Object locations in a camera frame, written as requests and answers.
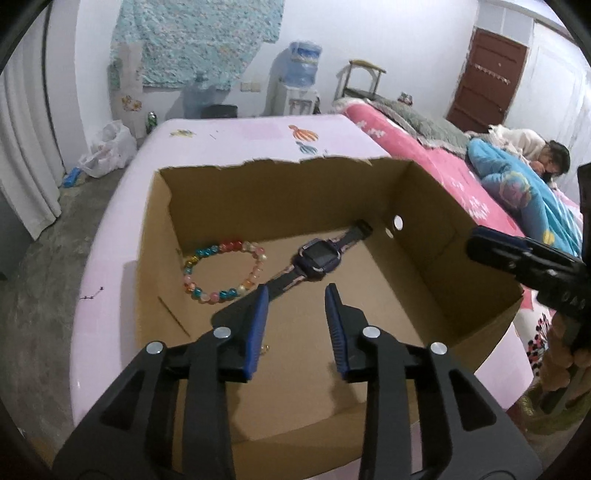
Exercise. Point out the small blue floor item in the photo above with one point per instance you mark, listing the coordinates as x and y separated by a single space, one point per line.
71 177

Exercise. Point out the blue printed quilt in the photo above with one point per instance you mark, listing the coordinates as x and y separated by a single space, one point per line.
521 194

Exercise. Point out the grey blanket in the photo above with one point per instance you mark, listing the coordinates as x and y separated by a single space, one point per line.
415 120

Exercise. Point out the white flower-print cover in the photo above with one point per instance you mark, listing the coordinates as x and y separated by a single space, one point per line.
127 92

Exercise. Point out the white curtain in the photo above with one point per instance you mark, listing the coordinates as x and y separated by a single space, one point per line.
27 161

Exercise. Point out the blue water jug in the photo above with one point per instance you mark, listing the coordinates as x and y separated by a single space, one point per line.
304 64

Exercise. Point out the wall socket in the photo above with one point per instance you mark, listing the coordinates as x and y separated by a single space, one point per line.
250 86

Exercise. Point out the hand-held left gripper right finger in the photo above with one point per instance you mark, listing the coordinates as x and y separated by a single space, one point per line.
332 323

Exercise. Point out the green can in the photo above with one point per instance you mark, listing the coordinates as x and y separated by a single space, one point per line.
152 123

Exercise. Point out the brown door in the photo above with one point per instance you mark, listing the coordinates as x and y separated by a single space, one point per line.
489 78

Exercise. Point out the person's right hand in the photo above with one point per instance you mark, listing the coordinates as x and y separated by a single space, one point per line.
556 350

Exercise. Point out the brown cardboard box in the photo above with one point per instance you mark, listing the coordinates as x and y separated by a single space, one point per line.
369 286

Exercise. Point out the white water dispenser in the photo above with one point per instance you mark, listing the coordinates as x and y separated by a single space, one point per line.
295 101

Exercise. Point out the wooden chair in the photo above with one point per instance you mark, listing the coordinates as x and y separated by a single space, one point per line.
364 78

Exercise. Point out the floral wall cloth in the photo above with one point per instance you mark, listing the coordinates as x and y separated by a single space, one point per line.
194 41

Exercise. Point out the white plastic bag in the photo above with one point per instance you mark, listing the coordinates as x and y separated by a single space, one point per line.
111 152

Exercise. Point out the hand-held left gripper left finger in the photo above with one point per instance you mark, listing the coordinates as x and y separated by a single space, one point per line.
256 323

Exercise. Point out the fluffy green white garment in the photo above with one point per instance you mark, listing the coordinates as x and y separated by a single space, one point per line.
545 420

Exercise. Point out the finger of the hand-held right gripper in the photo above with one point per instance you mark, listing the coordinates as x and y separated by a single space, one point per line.
498 263
521 242

